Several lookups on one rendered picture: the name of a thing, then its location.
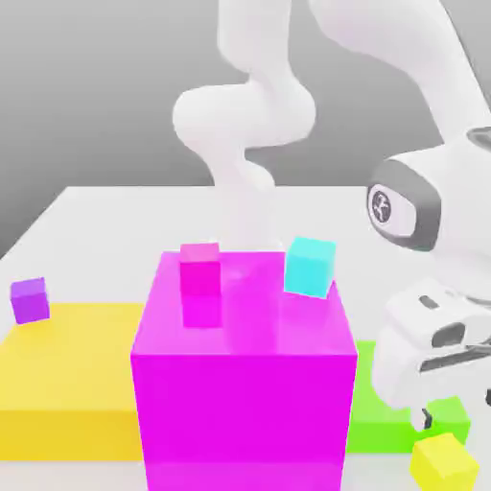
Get large green box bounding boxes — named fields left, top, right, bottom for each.
left=345, top=339, right=424, bottom=455

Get small cyan cube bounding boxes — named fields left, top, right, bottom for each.
left=283, top=236, right=338, bottom=301

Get small magenta cube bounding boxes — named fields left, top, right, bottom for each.
left=178, top=242, right=223, bottom=297

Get small purple cube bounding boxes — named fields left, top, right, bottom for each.
left=10, top=276, right=52, bottom=326

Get small yellow cube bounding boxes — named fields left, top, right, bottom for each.
left=409, top=432, right=481, bottom=491

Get large magenta box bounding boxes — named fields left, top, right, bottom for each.
left=129, top=249, right=361, bottom=491

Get small green cube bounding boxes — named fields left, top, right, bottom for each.
left=415, top=395, right=473, bottom=447

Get large yellow box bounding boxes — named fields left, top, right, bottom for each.
left=0, top=301, right=148, bottom=462

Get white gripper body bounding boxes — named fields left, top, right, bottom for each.
left=372, top=332, right=491, bottom=414

